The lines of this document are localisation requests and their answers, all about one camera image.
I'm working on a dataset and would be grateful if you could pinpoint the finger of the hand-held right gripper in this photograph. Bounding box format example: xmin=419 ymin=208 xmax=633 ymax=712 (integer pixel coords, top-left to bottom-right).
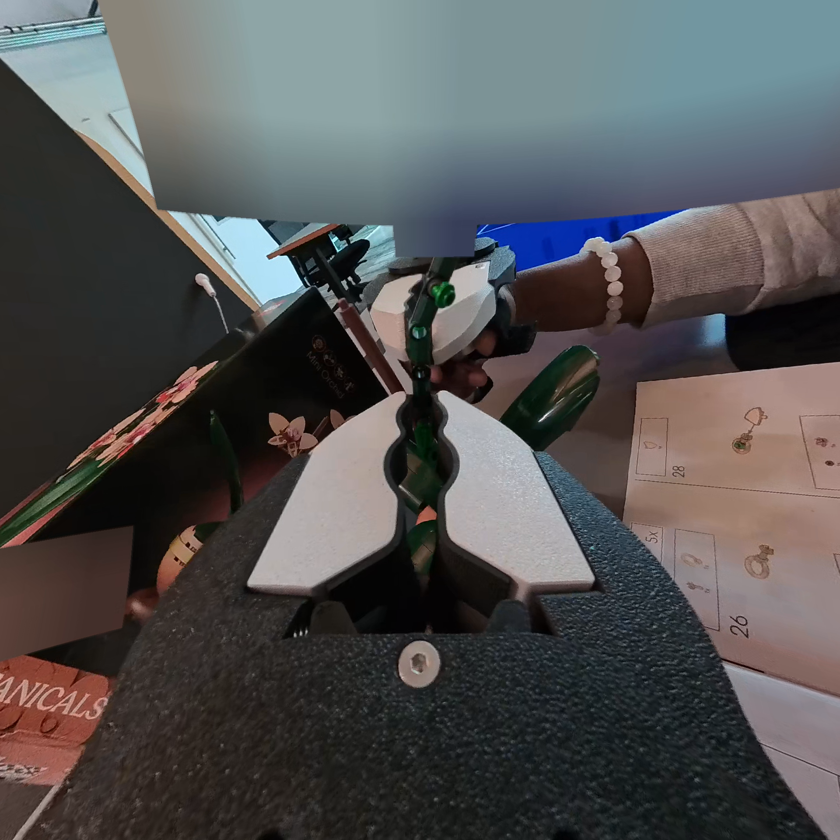
xmin=423 ymin=261 xmax=500 ymax=366
xmin=367 ymin=277 xmax=424 ymax=353

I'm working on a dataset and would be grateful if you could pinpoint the wooden table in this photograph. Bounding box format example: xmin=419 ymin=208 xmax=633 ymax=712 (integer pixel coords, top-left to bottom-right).
xmin=266 ymin=223 xmax=342 ymax=260

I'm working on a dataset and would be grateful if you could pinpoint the orchid brick set box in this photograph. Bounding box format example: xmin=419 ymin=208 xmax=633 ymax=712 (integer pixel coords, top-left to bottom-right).
xmin=0 ymin=285 xmax=401 ymax=788

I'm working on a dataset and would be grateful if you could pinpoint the person's right hand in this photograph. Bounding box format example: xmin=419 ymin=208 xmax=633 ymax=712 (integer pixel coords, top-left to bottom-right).
xmin=430 ymin=243 xmax=597 ymax=403

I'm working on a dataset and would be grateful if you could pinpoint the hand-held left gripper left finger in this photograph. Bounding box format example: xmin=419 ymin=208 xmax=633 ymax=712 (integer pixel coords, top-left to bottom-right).
xmin=246 ymin=392 xmax=422 ymax=633

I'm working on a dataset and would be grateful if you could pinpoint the black office chair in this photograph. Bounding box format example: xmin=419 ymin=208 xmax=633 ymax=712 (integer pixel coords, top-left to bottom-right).
xmin=292 ymin=239 xmax=371 ymax=290

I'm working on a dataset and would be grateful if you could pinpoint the blue plastic bin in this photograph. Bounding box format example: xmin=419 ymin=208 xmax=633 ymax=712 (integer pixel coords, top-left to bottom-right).
xmin=476 ymin=209 xmax=690 ymax=273

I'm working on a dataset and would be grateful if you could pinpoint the brick orchid pot model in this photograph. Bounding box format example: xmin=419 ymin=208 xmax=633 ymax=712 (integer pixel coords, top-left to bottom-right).
xmin=403 ymin=346 xmax=601 ymax=578

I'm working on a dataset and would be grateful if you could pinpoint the black mesh cushion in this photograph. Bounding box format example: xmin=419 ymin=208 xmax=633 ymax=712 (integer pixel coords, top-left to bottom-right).
xmin=725 ymin=314 xmax=840 ymax=373

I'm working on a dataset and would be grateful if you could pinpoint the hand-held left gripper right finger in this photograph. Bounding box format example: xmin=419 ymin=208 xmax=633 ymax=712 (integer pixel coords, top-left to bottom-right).
xmin=430 ymin=390 xmax=598 ymax=623

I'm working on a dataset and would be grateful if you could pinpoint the white cable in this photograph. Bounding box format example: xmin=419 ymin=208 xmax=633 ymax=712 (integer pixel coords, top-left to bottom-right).
xmin=195 ymin=272 xmax=231 ymax=336

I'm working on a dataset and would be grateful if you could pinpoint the white bead bracelet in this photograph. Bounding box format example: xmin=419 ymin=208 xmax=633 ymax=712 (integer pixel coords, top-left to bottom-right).
xmin=579 ymin=236 xmax=626 ymax=337

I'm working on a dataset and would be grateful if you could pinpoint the instruction booklet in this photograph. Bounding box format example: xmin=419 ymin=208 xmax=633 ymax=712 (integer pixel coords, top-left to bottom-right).
xmin=622 ymin=361 xmax=840 ymax=840

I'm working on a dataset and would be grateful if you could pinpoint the green brick plant stem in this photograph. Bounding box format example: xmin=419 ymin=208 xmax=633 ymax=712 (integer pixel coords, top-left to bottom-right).
xmin=397 ymin=256 xmax=457 ymax=513

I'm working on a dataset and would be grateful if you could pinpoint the brown brick rod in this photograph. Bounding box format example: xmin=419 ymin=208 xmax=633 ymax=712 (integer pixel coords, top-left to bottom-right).
xmin=335 ymin=298 xmax=403 ymax=396

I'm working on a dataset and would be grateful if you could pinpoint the person's right forearm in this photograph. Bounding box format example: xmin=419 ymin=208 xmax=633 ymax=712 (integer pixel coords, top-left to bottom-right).
xmin=610 ymin=189 xmax=840 ymax=332

